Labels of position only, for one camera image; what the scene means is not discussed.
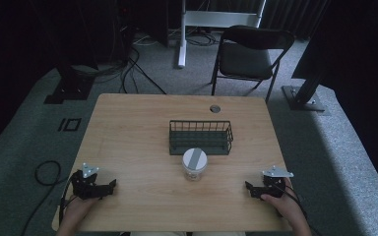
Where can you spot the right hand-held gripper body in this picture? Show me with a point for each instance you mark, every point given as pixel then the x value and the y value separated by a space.
pixel 274 184

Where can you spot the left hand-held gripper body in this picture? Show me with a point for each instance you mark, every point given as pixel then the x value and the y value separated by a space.
pixel 84 187

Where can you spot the person's left hand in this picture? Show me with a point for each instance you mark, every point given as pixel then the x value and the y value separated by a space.
pixel 78 207

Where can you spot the person's right hand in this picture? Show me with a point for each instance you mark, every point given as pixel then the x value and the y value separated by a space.
pixel 283 205

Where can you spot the clear jar with white lid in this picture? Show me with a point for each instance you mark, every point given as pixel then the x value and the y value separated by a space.
pixel 194 164

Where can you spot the round grey table grommet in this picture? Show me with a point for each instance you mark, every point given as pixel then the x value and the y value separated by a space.
pixel 215 108

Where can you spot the black metal stand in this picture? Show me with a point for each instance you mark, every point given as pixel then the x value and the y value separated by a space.
pixel 70 88
pixel 303 96

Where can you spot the black folding chair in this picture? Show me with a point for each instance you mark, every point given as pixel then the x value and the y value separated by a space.
pixel 246 59

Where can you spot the white metal desk frame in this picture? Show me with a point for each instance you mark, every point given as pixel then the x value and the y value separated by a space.
pixel 210 19

